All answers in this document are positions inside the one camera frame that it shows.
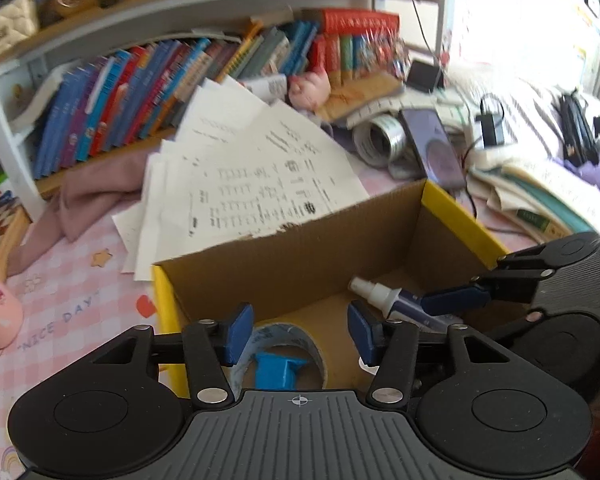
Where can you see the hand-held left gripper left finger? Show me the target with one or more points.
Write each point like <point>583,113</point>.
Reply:
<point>240,332</point>

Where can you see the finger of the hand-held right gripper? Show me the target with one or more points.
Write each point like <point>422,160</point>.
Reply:
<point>455,297</point>
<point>510,332</point>

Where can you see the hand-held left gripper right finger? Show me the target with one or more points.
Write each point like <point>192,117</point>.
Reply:
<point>360,330</point>

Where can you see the white and blue spray bottle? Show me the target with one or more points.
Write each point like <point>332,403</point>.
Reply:
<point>400,302</point>

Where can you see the yellow tape roll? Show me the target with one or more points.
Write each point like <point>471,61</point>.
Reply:
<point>290,335</point>

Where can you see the blue plastic toy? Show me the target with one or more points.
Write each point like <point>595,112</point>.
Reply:
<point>275,370</point>

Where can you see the yellow cardboard box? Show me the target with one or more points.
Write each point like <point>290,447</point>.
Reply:
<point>290,270</point>

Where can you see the pile of books and folders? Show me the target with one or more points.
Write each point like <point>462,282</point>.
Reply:
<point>540,195</point>

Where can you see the dark smartphone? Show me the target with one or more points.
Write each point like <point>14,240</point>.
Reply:
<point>432,147</point>

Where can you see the stack of printed papers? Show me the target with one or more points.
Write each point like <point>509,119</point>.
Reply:
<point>250,170</point>

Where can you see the black charger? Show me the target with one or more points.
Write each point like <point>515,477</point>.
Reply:
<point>492,127</point>

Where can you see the silver tape roll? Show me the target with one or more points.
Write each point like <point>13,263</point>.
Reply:
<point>380,140</point>

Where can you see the black backpack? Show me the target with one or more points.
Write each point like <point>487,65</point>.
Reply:
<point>577,130</point>

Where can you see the grey sofa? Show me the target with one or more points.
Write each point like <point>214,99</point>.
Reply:
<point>530,105</point>

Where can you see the small black device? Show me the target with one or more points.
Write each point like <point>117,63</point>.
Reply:
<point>424,76</point>

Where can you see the pink pig plush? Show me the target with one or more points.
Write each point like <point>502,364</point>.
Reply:
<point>310,89</point>

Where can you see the white tube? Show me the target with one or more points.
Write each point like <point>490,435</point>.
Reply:
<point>265,86</point>

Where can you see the checkered game box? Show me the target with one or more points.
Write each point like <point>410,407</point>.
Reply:
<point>2,235</point>

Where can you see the row of colourful books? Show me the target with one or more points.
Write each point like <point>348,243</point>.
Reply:
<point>145,90</point>

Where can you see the white framed wooden bookshelf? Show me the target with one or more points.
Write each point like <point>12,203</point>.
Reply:
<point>5,125</point>

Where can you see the white quilted bag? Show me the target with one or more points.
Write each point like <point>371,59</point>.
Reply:
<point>7,20</point>

